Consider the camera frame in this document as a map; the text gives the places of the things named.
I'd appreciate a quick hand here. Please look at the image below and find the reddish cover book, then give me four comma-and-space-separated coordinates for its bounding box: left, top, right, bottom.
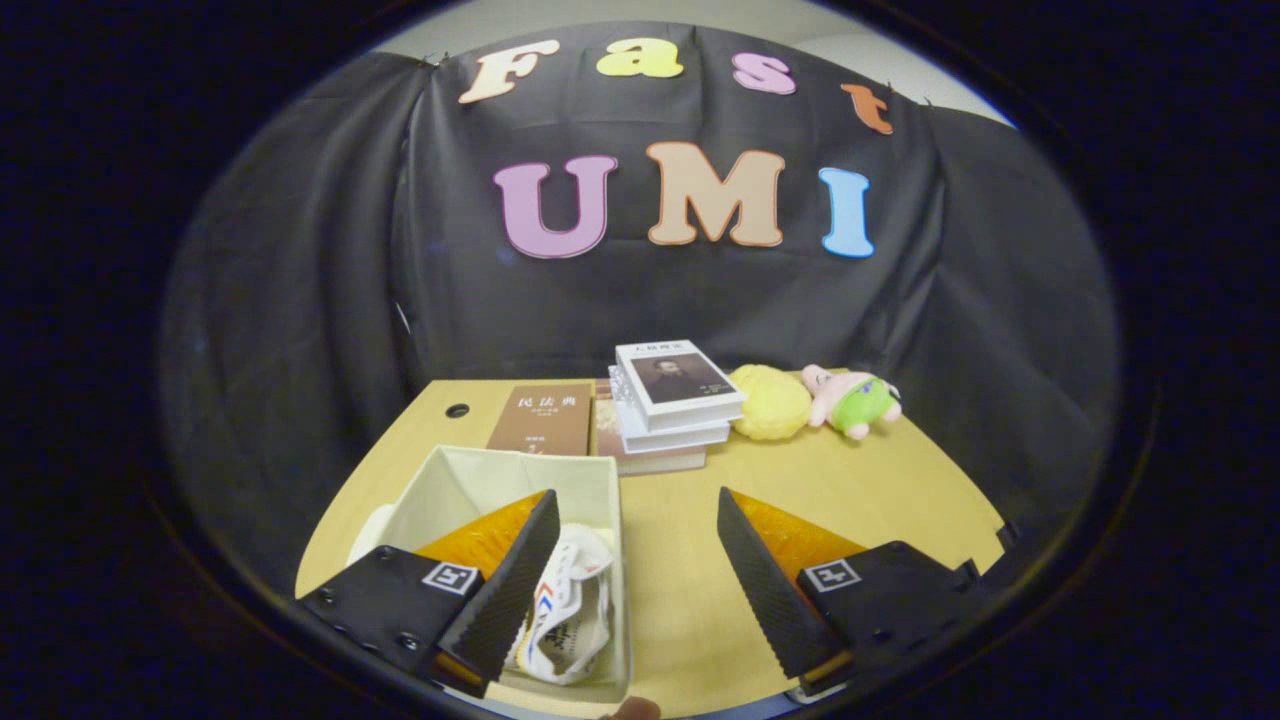
594, 378, 708, 477

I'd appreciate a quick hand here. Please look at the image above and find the black backdrop cloth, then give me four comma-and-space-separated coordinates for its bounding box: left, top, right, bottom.
160, 22, 1119, 601

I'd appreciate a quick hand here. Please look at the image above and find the brown cover book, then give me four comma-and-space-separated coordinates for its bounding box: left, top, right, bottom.
486, 382, 596, 457

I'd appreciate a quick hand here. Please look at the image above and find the white book with portrait cover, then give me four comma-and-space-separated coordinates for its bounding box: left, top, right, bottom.
613, 340, 747, 432

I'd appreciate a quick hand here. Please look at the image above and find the thick white book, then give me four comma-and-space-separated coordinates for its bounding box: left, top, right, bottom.
608, 366, 732, 454

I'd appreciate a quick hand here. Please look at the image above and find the pink and green plush toy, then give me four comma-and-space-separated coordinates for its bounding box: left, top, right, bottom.
801, 364, 904, 442

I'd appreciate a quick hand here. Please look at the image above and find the yellow plush toy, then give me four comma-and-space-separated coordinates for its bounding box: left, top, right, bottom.
727, 364, 813, 442

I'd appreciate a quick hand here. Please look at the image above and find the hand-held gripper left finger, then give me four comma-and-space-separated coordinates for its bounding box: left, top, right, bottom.
293, 489, 562, 699

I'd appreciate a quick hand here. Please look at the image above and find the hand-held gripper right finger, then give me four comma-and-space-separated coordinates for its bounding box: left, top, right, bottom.
716, 487, 988, 691

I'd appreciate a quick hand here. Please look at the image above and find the cream fabric storage box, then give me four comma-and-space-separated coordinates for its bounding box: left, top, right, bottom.
348, 445, 633, 706

